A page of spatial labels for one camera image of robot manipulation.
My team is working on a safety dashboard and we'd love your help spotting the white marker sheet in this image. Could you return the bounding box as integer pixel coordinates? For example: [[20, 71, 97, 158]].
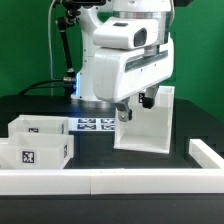
[[69, 118, 115, 132]]

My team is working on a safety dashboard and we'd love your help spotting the white drawer tray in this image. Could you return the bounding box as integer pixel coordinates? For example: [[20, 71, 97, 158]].
[[0, 133, 74, 169], [8, 115, 69, 136]]

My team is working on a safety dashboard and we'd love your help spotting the white front fence rail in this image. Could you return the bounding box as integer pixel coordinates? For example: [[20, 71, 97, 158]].
[[0, 139, 224, 195]]

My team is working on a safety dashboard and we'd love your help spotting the white rear drawer tray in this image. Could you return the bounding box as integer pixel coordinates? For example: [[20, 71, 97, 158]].
[[8, 115, 69, 136]]

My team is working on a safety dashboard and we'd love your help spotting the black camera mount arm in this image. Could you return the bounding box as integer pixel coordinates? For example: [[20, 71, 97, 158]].
[[53, 0, 107, 98]]

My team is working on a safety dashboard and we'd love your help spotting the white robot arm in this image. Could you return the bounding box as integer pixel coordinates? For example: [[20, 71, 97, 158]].
[[81, 0, 174, 122]]

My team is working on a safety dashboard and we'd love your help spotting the black cable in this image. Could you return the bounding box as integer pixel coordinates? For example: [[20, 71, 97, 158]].
[[18, 78, 71, 97]]

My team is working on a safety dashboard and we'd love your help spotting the white front drawer tray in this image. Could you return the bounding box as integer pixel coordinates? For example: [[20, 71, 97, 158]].
[[0, 133, 74, 169]]

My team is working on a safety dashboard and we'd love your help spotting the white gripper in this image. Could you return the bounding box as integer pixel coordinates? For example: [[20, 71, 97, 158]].
[[93, 38, 174, 122]]

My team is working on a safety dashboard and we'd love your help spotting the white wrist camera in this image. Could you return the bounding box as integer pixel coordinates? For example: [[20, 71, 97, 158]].
[[93, 17, 159, 50]]

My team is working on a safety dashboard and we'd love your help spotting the white drawer cabinet box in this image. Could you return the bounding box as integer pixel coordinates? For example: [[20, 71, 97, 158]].
[[114, 86, 175, 154]]

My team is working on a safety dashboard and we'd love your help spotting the white cable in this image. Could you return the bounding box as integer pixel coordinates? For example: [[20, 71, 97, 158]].
[[47, 0, 58, 81]]

